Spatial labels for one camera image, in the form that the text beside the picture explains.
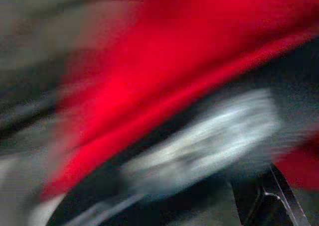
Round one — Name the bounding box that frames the white cloth garment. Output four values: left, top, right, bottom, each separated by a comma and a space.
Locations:
119, 86, 282, 194

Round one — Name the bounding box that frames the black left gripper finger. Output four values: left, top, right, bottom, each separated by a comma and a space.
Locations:
231, 161, 312, 226

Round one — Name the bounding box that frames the red cloth garment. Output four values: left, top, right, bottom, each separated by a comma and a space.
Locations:
41, 0, 319, 203

